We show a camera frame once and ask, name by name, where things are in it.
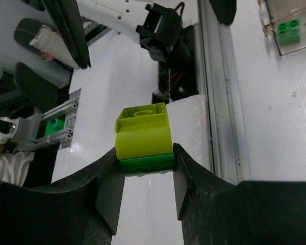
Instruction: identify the lime lego block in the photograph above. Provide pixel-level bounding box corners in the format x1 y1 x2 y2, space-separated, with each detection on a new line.
115 103 172 160

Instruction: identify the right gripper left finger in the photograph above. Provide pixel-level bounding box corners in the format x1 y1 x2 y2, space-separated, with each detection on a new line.
0 149 124 244

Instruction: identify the small green lego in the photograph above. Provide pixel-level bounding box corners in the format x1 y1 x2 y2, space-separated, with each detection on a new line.
277 19 300 46

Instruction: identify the aluminium rail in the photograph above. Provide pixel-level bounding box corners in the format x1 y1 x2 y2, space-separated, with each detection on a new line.
198 1 252 185

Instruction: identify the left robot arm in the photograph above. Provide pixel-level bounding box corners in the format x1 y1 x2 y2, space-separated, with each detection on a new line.
77 1 192 66

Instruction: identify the clear container right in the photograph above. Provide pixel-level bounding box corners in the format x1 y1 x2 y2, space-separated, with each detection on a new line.
257 1 306 56

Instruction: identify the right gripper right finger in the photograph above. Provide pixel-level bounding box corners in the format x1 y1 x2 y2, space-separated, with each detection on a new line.
173 143 306 244

